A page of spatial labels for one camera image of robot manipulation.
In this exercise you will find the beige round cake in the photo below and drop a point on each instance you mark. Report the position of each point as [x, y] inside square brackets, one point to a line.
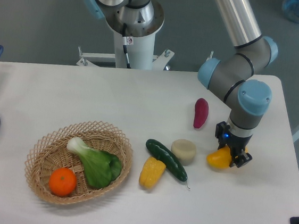
[184, 150]

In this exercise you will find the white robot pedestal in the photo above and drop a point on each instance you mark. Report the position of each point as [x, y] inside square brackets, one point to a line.
[134, 32]

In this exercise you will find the orange mandarin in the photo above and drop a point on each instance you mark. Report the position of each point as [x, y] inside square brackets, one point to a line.
[62, 182]

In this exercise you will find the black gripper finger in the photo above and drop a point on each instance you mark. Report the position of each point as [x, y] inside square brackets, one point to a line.
[220, 132]
[239, 157]

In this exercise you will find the white metal base frame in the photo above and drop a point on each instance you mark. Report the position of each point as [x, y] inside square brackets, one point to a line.
[160, 62]

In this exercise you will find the woven wicker basket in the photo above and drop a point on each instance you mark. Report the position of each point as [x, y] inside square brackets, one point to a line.
[50, 153]

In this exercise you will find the dark green cucumber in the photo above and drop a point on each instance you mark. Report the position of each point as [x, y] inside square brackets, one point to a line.
[162, 153]

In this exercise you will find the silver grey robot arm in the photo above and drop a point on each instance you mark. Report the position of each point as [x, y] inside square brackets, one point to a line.
[230, 80]

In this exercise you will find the green bok choy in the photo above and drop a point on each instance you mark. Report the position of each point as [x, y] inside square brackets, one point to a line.
[100, 167]

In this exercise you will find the purple sweet potato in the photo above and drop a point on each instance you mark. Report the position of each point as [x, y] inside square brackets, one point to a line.
[201, 113]

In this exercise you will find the yellow bell pepper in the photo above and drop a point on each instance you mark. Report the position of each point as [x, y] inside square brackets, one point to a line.
[152, 171]

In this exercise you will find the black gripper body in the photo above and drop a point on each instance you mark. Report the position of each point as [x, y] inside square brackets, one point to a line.
[236, 142]

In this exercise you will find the yellow orange mango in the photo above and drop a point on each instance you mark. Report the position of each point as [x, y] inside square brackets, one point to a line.
[220, 159]

